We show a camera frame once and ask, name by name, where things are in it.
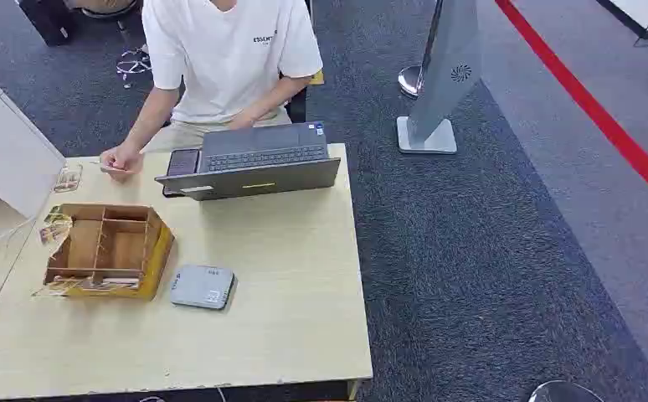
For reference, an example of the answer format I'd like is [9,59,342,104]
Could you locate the person's right hand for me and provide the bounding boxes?
[100,141,146,183]

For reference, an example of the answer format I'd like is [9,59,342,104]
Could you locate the person's left hand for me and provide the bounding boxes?
[228,110,261,131]

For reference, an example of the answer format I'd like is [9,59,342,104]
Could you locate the small card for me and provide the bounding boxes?
[90,161,128,176]

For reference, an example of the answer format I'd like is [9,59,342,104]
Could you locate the black chair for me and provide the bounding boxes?
[285,85,310,124]

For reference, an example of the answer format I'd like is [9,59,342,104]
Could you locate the grey laptop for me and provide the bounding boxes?
[154,121,342,202]

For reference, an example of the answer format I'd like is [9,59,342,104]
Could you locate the person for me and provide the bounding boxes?
[100,0,325,183]

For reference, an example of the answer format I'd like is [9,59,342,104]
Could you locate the black smartphone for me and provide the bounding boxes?
[162,147,202,198]

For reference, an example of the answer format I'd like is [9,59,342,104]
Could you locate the wooden compartment box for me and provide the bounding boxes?
[42,202,176,302]

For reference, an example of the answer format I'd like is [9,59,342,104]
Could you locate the stool with chrome base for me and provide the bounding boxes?
[81,0,153,90]

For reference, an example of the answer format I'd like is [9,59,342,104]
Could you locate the white cabinet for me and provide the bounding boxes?
[0,85,68,220]

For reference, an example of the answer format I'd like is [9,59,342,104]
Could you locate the flat grey card reader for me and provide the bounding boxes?
[169,264,237,312]

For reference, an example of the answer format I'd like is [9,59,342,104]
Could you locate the black case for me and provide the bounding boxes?
[18,0,78,47]

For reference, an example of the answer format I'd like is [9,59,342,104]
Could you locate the round chrome stand base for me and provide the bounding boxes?
[397,64,426,100]

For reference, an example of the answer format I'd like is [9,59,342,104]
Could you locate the grey standing panel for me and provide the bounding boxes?
[396,0,483,155]

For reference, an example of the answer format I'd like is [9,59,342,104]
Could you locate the red floor tape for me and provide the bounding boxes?
[494,0,648,214]

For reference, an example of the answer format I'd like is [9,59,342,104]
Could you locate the white platform with dark edge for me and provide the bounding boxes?
[598,0,648,47]

